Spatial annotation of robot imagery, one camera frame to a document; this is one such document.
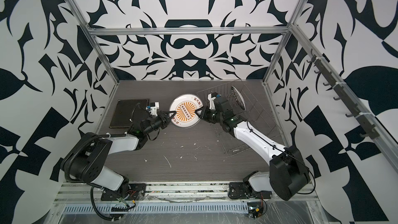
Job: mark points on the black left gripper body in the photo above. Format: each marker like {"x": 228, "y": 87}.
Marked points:
{"x": 155, "y": 124}

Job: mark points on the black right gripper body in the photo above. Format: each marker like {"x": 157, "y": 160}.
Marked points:
{"x": 213, "y": 116}

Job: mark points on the round white plate green rim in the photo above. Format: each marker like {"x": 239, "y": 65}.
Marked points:
{"x": 238, "y": 98}

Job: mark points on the black plate orange rim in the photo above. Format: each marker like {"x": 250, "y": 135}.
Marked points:
{"x": 126, "y": 110}

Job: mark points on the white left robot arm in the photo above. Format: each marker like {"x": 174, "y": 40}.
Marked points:
{"x": 85, "y": 163}

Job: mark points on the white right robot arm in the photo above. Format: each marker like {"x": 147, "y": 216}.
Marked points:
{"x": 287, "y": 174}

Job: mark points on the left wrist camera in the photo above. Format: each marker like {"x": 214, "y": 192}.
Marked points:
{"x": 152, "y": 108}

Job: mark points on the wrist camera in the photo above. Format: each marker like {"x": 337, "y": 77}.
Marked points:
{"x": 152, "y": 108}
{"x": 214, "y": 99}

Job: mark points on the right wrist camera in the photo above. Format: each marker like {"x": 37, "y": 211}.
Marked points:
{"x": 214, "y": 99}

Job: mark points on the white cable duct strip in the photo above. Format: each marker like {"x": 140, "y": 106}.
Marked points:
{"x": 176, "y": 208}

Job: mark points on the aluminium cage frame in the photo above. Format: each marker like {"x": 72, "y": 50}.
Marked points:
{"x": 272, "y": 40}

